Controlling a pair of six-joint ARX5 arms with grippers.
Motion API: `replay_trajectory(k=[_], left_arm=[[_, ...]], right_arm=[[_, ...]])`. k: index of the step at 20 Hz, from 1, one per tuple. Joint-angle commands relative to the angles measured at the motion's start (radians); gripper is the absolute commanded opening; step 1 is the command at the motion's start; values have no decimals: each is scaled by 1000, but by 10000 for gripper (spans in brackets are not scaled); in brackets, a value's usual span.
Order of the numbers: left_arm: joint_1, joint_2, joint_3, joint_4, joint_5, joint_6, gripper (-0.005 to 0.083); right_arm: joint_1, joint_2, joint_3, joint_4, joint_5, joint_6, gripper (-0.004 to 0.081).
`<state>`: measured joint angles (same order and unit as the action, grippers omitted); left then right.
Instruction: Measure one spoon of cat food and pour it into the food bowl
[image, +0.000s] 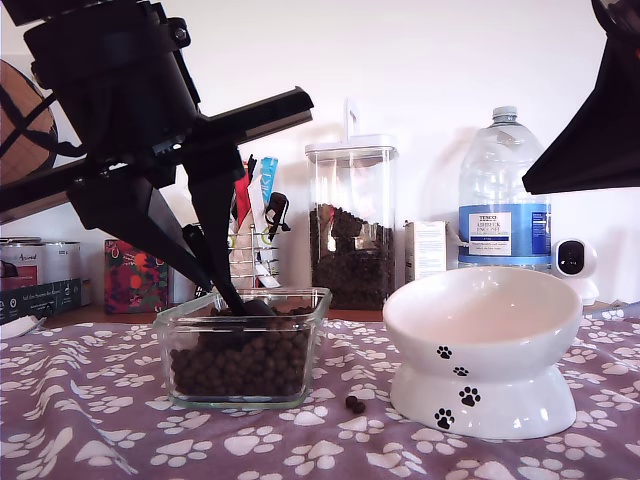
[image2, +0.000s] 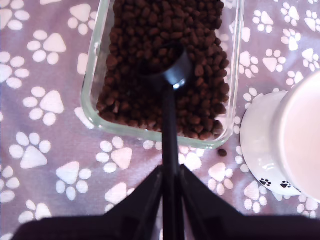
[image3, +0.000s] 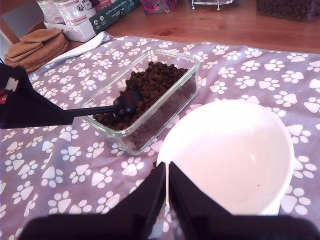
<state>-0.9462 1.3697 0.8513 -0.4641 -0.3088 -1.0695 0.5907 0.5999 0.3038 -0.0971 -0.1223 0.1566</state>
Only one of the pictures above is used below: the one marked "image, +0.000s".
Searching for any light blue sachet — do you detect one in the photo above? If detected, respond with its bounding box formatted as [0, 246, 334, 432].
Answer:
[258, 157, 280, 201]

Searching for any square clear glass container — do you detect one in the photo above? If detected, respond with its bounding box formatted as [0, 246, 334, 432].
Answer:
[152, 286, 334, 410]

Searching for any purple paw print cloth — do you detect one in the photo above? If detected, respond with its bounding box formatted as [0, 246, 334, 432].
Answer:
[0, 313, 640, 480]

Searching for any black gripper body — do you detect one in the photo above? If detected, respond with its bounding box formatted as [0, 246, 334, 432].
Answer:
[0, 18, 314, 224]

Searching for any floral tissue box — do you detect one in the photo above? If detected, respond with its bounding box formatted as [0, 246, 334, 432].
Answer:
[103, 238, 175, 315]

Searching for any black plastic measuring spoon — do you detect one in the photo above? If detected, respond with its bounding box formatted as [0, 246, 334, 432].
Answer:
[180, 223, 277, 319]

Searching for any red sachet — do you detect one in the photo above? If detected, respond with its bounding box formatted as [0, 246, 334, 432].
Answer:
[233, 162, 252, 229]

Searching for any large blue label water bottle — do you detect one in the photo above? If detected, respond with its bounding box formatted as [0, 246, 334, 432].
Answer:
[457, 105, 553, 275]

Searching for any small white flat object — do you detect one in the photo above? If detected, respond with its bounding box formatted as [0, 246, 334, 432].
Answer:
[0, 315, 45, 340]

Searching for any white tin with red label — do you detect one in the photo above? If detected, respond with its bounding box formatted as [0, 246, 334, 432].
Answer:
[0, 237, 45, 294]

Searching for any large brown kibble heap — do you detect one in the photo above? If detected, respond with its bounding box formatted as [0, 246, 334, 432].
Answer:
[168, 302, 311, 397]

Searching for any white paw print cat bowl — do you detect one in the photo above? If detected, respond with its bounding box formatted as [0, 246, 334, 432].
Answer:
[382, 266, 584, 441]

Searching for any black looping arm cable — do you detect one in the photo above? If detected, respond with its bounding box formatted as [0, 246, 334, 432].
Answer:
[0, 59, 89, 161]

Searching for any dark green cardboard box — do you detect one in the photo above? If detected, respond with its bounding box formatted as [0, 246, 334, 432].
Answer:
[0, 277, 83, 326]

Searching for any plain white tin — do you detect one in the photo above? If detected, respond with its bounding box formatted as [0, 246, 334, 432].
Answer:
[43, 241, 82, 284]

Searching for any tall clear canister white lid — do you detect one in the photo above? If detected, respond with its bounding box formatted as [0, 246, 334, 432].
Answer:
[304, 98, 401, 311]

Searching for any small white round camera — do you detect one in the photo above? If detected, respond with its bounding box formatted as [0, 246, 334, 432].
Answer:
[550, 238, 600, 307]

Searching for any small black clip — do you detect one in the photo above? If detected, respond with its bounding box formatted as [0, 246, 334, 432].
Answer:
[264, 192, 293, 242]

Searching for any plain white sachet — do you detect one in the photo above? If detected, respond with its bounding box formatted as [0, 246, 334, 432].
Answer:
[248, 173, 268, 236]

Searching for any dark kibble store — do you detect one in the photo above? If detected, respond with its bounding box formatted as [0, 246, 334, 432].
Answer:
[309, 202, 396, 310]

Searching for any beige pouch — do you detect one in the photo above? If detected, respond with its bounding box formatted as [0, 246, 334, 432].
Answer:
[228, 230, 282, 291]

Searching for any small white printed carton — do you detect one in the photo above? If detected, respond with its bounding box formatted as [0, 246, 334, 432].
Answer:
[403, 219, 451, 284]

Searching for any brown cork globe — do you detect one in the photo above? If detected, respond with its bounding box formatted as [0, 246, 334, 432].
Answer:
[0, 59, 57, 169]

